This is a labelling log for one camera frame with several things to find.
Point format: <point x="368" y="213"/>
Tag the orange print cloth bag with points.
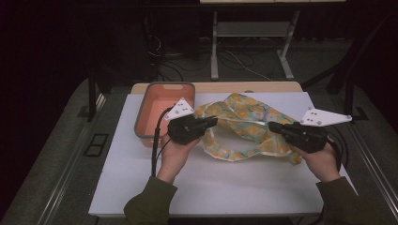
<point x="247" y="115"/>

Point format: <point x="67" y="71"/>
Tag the grey metal stand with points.
<point x="250" y="29"/>

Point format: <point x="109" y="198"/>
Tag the person's left hand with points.
<point x="172" y="159"/>

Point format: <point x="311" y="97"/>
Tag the black metal stand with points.
<point x="91" y="93"/>
<point x="349" y="93"/>

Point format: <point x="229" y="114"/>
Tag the small grey knob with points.
<point x="248" y="91"/>

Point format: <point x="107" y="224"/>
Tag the wooden table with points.
<point x="225" y="86"/>

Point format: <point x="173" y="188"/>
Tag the white board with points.
<point x="225" y="187"/>

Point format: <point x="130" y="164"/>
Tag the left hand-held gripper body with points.
<point x="184" y="129"/>

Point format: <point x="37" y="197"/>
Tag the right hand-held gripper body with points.
<point x="308" y="137"/>

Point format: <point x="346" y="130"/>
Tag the orange plastic basket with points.
<point x="153" y="115"/>

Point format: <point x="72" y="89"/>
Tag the person's right hand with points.
<point x="322" y="164"/>

